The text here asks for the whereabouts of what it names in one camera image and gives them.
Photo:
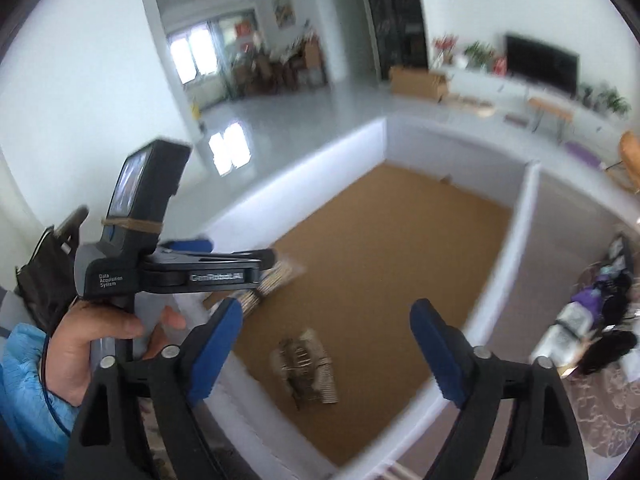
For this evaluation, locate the white television cabinet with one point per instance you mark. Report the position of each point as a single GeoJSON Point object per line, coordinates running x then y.
{"type": "Point", "coordinates": [510, 87]}

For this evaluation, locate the wooden stool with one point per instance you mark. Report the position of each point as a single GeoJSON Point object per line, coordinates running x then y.
{"type": "Point", "coordinates": [549, 107]}

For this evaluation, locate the purple floor cushion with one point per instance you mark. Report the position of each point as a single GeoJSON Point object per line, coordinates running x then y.
{"type": "Point", "coordinates": [582, 154]}

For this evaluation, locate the black fuzzy cloth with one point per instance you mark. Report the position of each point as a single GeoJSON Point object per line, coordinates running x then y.
{"type": "Point", "coordinates": [605, 350]}

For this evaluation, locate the purple plush toy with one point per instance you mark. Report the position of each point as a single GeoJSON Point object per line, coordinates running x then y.
{"type": "Point", "coordinates": [587, 300]}

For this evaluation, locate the person's left hand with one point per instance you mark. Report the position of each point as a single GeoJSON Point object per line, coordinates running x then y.
{"type": "Point", "coordinates": [72, 342]}

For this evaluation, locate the striped cardboard scratcher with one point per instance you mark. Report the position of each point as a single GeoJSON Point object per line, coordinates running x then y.
{"type": "Point", "coordinates": [280, 277]}

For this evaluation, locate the window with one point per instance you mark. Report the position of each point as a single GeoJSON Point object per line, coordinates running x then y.
{"type": "Point", "coordinates": [192, 55]}

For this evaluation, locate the striped sock in bin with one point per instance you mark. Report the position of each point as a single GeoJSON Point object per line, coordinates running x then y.
{"type": "Point", "coordinates": [305, 367]}

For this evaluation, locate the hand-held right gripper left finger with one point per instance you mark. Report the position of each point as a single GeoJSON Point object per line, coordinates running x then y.
{"type": "Point", "coordinates": [220, 345]}

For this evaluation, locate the red flower bouquet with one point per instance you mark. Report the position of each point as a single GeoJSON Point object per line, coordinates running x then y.
{"type": "Point", "coordinates": [444, 47]}

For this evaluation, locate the black pouch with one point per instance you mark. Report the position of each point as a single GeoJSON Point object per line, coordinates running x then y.
{"type": "Point", "coordinates": [45, 280]}

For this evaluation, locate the broad-leaf potted plant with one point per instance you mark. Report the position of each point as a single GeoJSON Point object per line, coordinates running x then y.
{"type": "Point", "coordinates": [607, 99]}

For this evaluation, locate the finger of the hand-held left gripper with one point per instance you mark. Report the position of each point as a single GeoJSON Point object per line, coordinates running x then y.
{"type": "Point", "coordinates": [240, 258]}
{"type": "Point", "coordinates": [192, 245]}

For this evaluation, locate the red box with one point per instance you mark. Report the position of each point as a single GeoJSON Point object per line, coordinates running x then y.
{"type": "Point", "coordinates": [500, 64]}

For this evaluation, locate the orange lounge chair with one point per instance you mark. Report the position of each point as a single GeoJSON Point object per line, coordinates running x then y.
{"type": "Point", "coordinates": [630, 157]}

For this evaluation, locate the person's left forearm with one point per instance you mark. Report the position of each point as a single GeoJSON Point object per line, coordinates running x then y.
{"type": "Point", "coordinates": [25, 400]}

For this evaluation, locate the dark bookcase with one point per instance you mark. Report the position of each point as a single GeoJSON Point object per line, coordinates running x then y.
{"type": "Point", "coordinates": [395, 15]}

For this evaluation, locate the wall painting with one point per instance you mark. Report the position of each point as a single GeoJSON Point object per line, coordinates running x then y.
{"type": "Point", "coordinates": [283, 9]}

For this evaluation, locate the black television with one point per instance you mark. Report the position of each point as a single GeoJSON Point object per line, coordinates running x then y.
{"type": "Point", "coordinates": [542, 62]}

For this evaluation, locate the small green potted plant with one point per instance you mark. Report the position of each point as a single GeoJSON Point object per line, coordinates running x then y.
{"type": "Point", "coordinates": [479, 54]}

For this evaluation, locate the cardboard box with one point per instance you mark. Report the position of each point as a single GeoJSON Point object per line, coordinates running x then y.
{"type": "Point", "coordinates": [417, 82]}

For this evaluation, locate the wooden dining furniture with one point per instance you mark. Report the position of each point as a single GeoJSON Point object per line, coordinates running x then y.
{"type": "Point", "coordinates": [280, 67]}

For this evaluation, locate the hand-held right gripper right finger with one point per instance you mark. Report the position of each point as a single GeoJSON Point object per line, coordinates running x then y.
{"type": "Point", "coordinates": [440, 345]}

